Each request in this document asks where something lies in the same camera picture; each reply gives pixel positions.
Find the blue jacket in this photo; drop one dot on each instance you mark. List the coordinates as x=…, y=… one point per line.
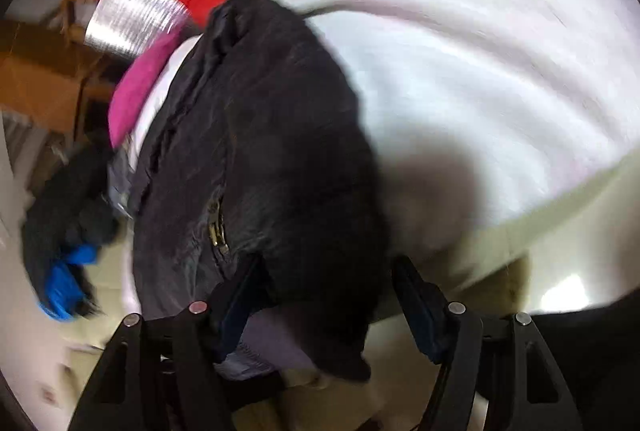
x=62, y=286

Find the pink pillow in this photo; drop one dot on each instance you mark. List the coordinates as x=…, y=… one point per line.
x=137, y=91

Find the wooden cabinet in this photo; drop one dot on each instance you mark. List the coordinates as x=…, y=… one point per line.
x=45, y=81

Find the black puffer jacket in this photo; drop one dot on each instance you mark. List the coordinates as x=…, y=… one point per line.
x=280, y=136

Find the grey garment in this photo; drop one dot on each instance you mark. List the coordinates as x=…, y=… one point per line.
x=120, y=186

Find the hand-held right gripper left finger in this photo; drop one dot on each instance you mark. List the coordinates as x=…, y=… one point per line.
x=240, y=306

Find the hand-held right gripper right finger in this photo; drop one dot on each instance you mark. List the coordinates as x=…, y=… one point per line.
x=415, y=296

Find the white quilted blanket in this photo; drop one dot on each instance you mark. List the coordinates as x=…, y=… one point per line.
x=475, y=61

